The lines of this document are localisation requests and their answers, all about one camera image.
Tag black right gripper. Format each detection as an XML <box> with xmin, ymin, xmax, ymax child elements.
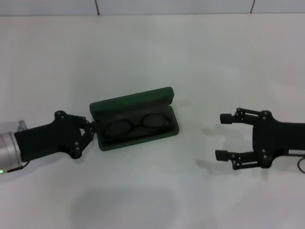
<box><xmin>214</xmin><ymin>107</ymin><xmax>305</xmax><ymax>171</ymax></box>

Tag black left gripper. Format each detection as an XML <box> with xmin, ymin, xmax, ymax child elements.
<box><xmin>13</xmin><ymin>110</ymin><xmax>99</xmax><ymax>160</ymax></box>

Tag black glasses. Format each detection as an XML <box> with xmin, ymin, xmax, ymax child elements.
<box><xmin>102</xmin><ymin>113</ymin><xmax>173</xmax><ymax>139</ymax></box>

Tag green glasses case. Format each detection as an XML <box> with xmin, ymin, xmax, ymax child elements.
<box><xmin>89</xmin><ymin>86</ymin><xmax>180</xmax><ymax>152</ymax></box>

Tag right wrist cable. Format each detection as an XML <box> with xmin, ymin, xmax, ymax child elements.
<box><xmin>296</xmin><ymin>156</ymin><xmax>305</xmax><ymax>173</ymax></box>

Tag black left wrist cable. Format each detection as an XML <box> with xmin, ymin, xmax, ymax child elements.
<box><xmin>7</xmin><ymin>120</ymin><xmax>31</xmax><ymax>174</ymax></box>

